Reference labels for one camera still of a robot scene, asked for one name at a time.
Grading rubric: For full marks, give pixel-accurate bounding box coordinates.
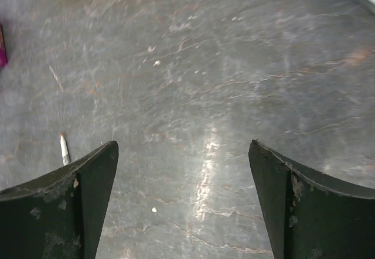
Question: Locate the white marker pen orange tip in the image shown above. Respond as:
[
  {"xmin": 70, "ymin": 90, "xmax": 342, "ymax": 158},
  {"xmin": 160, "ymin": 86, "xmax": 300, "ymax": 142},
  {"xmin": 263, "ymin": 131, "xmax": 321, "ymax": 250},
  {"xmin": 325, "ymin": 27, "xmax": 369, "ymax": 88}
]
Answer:
[{"xmin": 60, "ymin": 133, "xmax": 70, "ymax": 166}]

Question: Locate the purple snack bag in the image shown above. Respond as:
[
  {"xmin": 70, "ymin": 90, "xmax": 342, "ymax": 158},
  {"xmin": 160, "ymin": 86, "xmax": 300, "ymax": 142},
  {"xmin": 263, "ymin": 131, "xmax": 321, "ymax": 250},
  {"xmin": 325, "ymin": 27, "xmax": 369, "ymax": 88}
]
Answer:
[{"xmin": 0, "ymin": 26, "xmax": 8, "ymax": 68}]

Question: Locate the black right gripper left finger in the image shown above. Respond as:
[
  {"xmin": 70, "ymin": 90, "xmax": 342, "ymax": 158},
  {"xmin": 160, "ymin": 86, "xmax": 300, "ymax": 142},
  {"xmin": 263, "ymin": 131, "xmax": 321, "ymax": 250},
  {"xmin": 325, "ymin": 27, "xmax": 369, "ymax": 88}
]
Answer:
[{"xmin": 1, "ymin": 141, "xmax": 119, "ymax": 258}]

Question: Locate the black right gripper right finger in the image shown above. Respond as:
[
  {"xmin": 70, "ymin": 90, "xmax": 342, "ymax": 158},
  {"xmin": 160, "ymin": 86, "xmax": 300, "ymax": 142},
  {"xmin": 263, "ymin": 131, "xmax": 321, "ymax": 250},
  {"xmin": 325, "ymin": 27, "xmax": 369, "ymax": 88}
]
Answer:
[{"xmin": 248, "ymin": 140, "xmax": 374, "ymax": 258}]

